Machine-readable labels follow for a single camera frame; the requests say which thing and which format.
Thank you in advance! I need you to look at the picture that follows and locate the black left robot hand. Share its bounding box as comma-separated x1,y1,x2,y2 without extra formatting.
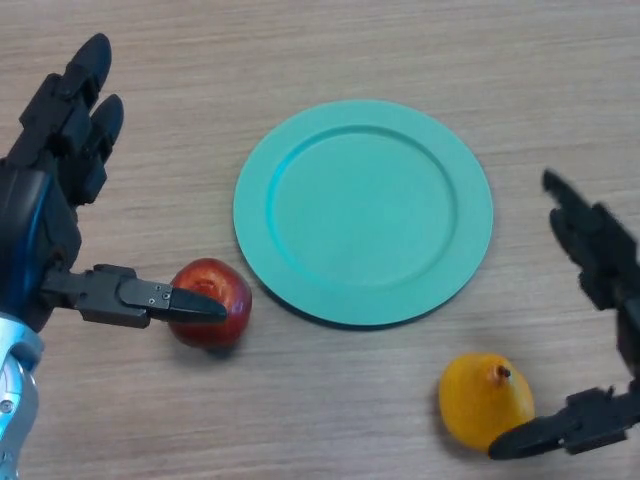
0,33,228,334

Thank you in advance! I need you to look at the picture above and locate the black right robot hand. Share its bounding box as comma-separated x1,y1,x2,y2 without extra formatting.
487,168,640,461

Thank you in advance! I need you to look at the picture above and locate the yellow pear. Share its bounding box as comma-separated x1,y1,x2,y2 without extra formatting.
438,352,535,454

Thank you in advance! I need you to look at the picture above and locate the green round plate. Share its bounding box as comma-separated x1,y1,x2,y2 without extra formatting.
232,99,495,332

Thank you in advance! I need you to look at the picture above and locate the red apple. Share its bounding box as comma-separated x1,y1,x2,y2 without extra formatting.
167,257,253,350

